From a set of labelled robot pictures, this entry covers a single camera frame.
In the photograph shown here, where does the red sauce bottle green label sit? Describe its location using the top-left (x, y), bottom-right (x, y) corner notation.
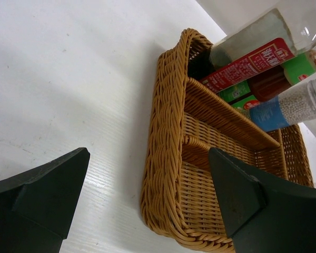
top-left (217, 47), bottom-right (316, 111)

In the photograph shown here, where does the tall white blue-label jar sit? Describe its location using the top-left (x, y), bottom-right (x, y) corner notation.
top-left (242, 79), bottom-right (316, 132)

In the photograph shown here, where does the clear bottle black cap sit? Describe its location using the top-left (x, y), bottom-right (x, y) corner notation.
top-left (198, 1), bottom-right (316, 92)

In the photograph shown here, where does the wicker divided tray basket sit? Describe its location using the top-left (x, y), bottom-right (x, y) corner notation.
top-left (141, 28), bottom-right (313, 252)

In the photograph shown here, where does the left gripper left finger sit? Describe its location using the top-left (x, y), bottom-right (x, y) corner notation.
top-left (0, 148), bottom-right (90, 252)

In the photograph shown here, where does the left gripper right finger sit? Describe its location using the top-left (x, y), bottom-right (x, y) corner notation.
top-left (209, 148), bottom-right (316, 253)

